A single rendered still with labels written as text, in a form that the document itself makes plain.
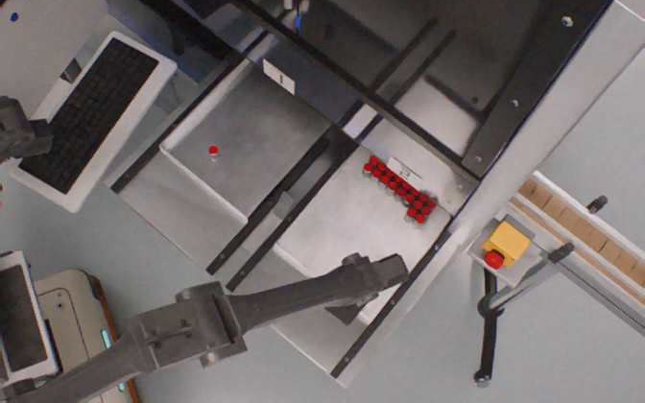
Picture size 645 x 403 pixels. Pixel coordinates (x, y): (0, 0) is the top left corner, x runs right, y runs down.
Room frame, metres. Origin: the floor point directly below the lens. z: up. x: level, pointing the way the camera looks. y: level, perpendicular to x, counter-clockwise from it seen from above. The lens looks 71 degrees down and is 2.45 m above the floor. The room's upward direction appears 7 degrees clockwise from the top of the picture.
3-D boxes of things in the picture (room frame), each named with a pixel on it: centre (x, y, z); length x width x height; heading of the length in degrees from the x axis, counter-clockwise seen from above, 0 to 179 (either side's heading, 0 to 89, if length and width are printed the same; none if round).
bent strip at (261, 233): (0.44, 0.10, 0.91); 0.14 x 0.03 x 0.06; 146
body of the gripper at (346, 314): (0.29, -0.08, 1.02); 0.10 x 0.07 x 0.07; 147
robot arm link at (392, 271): (0.31, -0.12, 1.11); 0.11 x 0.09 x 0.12; 121
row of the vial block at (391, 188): (0.55, -0.16, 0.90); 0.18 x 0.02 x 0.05; 58
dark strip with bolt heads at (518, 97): (0.49, -0.26, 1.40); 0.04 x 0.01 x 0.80; 57
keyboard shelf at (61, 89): (0.70, 0.60, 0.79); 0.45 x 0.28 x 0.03; 158
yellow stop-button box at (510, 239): (0.44, -0.39, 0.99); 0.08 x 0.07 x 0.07; 147
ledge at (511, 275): (0.46, -0.43, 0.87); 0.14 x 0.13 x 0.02; 147
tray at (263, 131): (0.66, 0.17, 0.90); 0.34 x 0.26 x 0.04; 147
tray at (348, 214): (0.47, -0.12, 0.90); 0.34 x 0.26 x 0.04; 148
